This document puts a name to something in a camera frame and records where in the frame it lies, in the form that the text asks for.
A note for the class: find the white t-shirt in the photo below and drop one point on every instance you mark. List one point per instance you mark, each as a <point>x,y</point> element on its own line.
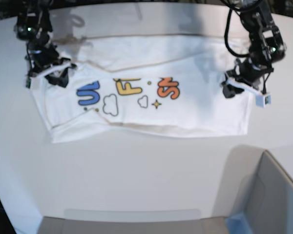
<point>160,85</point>

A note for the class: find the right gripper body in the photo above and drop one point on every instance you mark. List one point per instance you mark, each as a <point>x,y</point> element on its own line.
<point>41,58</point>

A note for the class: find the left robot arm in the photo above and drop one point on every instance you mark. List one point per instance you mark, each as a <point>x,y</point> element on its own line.
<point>266,47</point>

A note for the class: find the grey cardboard box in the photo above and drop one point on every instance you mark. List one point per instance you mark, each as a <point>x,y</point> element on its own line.
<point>256,192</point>

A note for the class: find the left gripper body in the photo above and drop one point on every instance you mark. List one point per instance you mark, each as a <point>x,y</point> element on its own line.
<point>247,73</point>

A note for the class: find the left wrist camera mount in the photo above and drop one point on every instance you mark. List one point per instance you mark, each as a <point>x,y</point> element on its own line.
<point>261,99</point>

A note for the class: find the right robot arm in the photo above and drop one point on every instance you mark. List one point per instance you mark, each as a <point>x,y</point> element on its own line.
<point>33,23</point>

